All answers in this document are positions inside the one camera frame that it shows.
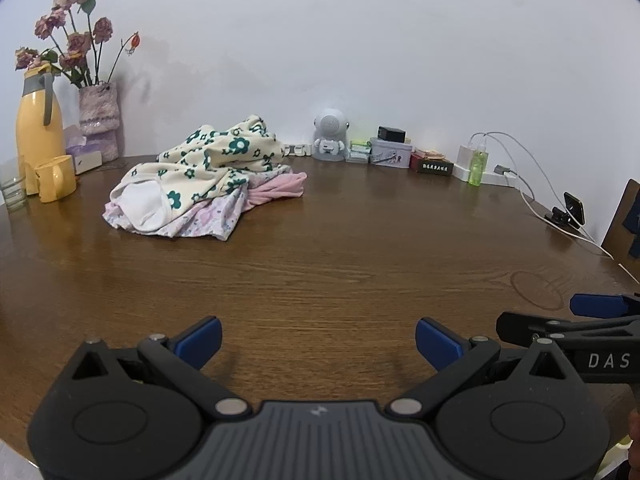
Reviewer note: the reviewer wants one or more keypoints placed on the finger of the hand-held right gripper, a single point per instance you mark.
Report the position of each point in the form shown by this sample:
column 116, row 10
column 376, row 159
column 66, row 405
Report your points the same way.
column 520, row 327
column 600, row 305

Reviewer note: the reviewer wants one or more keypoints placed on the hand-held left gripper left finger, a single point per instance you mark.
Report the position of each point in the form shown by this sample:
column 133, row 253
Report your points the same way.
column 200, row 342

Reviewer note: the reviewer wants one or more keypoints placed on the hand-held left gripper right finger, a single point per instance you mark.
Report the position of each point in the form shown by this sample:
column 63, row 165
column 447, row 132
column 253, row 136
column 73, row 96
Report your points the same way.
column 440, row 342

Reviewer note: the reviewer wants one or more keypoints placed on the pink floral garment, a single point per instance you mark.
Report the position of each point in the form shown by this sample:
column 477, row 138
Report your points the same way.
column 210, row 220

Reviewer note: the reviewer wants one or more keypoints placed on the cream green-flowered garment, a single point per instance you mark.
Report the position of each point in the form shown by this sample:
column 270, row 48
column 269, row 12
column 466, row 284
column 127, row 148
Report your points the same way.
column 220, row 155

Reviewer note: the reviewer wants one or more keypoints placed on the person's right hand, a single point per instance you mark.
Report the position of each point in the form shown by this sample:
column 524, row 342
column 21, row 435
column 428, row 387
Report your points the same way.
column 635, row 435

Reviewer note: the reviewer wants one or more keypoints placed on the wooden chair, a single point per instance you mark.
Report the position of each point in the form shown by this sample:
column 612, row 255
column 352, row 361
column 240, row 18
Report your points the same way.
column 617, row 225

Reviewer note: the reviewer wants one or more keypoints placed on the dark cloth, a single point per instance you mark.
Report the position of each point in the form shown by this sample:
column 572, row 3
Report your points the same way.
column 634, row 225

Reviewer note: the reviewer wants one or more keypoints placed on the white power strip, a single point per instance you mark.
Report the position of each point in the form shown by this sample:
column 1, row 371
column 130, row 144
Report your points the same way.
column 497, row 180

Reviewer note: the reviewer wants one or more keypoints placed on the grey plug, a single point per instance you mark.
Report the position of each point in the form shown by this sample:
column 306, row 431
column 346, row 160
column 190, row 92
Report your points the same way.
column 502, row 170

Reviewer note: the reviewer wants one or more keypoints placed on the green spray bottle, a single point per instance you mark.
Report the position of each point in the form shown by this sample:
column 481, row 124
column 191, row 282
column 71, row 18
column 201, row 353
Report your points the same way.
column 477, row 167

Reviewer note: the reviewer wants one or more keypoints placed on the red black box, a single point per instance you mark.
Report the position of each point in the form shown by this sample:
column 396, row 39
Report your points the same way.
column 431, row 166

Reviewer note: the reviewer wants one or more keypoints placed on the plain pink garment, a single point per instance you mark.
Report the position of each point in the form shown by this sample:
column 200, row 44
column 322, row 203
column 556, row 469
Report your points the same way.
column 285, row 185

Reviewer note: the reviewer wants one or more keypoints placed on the white charger block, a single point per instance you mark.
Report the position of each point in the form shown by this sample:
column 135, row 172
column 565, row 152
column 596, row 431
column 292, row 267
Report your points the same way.
column 469, row 152

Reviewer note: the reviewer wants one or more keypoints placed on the beige snack packet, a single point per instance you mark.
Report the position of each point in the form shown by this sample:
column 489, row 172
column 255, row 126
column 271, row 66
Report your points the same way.
column 429, row 152

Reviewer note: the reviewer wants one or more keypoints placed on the grey tin box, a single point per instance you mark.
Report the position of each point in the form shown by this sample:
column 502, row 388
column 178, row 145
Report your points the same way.
column 390, row 152

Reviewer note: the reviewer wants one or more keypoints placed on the white green medicine box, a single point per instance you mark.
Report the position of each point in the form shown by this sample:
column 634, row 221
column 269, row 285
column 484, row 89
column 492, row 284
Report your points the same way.
column 359, row 156

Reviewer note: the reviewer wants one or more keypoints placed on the black small box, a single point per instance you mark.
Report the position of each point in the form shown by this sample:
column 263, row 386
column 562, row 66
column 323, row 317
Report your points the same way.
column 392, row 134

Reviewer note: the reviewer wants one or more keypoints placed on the green small carton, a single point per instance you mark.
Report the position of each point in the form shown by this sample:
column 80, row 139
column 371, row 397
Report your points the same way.
column 361, row 144

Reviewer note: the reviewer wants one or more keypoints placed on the white plastic ornament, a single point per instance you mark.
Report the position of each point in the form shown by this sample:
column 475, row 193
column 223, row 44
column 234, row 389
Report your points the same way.
column 297, row 150

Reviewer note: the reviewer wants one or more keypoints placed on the yellow mug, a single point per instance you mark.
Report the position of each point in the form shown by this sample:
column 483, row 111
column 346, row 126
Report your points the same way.
column 52, row 180

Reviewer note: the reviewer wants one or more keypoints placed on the purple tissue box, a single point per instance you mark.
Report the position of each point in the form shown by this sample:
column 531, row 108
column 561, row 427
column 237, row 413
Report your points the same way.
column 82, row 155

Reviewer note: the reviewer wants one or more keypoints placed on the clear drinking glass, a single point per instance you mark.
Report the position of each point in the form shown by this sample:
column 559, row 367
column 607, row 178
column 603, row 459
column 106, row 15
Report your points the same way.
column 14, row 195

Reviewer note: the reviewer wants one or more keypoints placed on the white robot speaker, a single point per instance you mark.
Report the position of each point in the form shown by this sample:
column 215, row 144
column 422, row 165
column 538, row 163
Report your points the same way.
column 330, row 125

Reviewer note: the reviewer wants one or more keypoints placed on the fuzzy purple vase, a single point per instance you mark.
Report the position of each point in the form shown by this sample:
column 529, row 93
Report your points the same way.
column 100, row 120

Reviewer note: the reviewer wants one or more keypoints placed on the yellow thermos jug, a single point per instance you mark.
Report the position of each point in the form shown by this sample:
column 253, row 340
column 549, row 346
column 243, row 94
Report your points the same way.
column 35, row 130

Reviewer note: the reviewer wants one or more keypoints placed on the dried pink roses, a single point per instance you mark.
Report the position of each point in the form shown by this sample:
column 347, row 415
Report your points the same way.
column 77, row 42

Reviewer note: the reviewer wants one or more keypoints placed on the black phone mount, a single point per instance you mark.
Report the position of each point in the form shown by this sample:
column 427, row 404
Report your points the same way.
column 572, row 207

